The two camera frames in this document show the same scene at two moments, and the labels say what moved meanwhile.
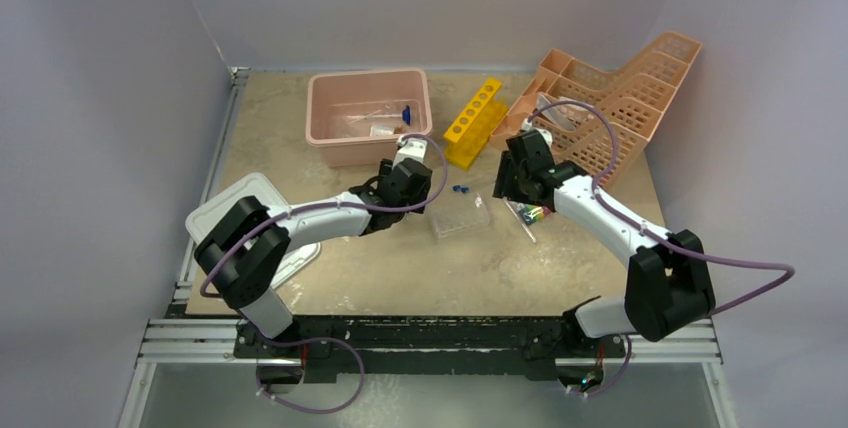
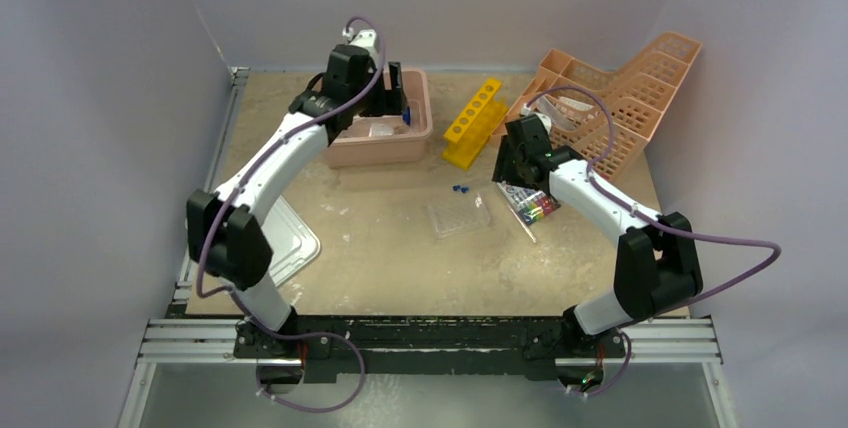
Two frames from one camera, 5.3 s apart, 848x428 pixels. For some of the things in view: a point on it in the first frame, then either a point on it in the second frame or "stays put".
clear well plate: (459, 216) stays put
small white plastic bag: (381, 130) stays put
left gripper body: (385, 170) -> (369, 99)
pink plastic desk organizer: (599, 119) stays put
